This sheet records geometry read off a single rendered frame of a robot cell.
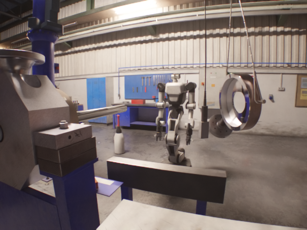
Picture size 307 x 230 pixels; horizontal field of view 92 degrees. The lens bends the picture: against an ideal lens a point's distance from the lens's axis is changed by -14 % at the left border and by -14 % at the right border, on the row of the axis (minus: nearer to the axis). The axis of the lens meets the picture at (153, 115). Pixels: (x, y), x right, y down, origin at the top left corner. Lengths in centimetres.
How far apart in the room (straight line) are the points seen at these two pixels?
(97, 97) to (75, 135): 591
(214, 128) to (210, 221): 92
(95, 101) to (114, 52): 201
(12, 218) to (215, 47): 575
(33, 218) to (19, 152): 34
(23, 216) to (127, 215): 60
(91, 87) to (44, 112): 605
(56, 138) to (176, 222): 45
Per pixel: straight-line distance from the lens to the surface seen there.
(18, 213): 108
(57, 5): 296
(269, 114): 584
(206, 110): 127
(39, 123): 71
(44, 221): 91
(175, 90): 230
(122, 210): 60
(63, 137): 62
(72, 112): 90
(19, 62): 87
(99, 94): 649
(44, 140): 65
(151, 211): 60
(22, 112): 71
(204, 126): 129
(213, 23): 606
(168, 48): 603
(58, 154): 61
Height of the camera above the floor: 124
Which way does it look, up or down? 8 degrees down
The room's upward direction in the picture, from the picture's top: straight up
